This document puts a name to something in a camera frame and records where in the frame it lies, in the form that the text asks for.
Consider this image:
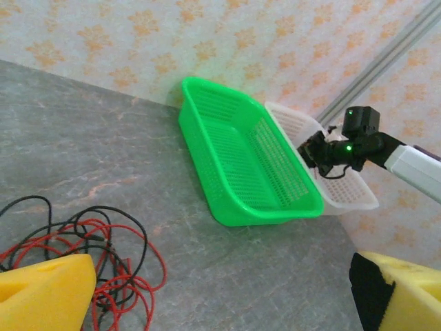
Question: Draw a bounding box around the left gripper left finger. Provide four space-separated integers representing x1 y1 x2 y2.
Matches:
0 254 97 331

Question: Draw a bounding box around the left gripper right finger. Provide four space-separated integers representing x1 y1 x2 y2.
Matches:
349 250 441 331

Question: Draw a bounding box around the thin black cable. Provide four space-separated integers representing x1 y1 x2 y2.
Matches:
67 205 149 311
0 195 56 273
0 237 139 287
82 234 139 331

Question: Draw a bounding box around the thin red cable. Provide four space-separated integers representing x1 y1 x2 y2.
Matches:
91 275 156 331
0 223 168 294

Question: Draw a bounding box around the white plastic basket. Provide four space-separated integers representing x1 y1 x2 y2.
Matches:
264 101 380 217

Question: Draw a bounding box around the green plastic basket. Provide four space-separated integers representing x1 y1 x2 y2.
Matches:
178 76 325 228

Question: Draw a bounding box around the thin black wrist wire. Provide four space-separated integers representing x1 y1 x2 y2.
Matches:
322 165 349 181

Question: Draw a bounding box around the aluminium frame post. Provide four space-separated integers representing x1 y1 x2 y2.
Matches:
315 0 441 124

